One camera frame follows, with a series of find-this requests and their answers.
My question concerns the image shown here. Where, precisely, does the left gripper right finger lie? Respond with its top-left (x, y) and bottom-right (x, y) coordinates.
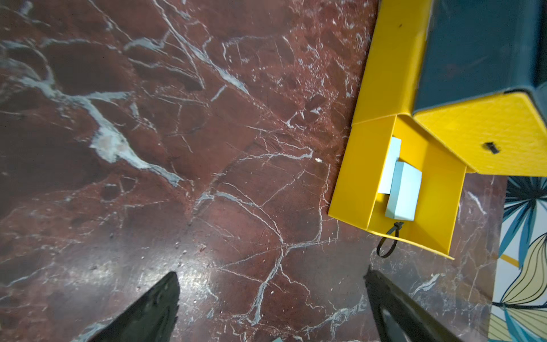
top-left (364, 269), bottom-right (460, 341)

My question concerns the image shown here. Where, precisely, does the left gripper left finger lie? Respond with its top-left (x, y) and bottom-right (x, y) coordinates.
top-left (91, 272), bottom-right (180, 342)

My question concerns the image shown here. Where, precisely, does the blue sticky note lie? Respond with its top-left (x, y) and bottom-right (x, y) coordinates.
top-left (385, 161), bottom-right (423, 221)
top-left (378, 137), bottom-right (402, 195)

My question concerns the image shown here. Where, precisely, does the teal yellow drawer cabinet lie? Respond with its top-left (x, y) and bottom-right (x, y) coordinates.
top-left (328, 1), bottom-right (546, 257)

